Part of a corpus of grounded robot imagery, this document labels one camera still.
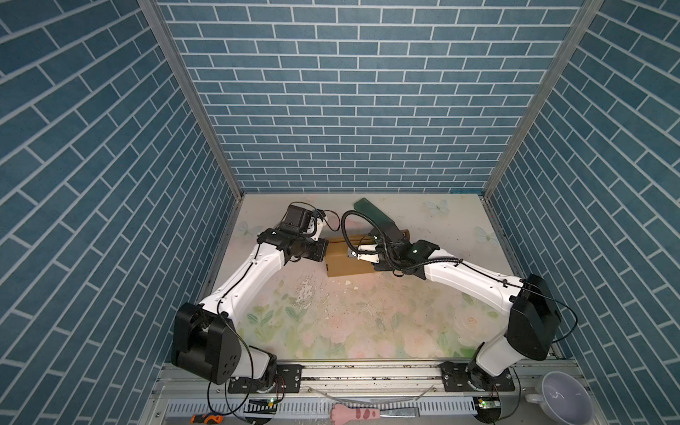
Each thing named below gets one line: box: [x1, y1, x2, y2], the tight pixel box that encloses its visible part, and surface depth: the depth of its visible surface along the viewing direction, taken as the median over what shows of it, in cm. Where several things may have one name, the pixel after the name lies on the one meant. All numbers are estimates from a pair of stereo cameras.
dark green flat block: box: [354, 197, 395, 229], surface depth 117 cm
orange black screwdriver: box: [190, 412, 225, 425], surface depth 68 cm
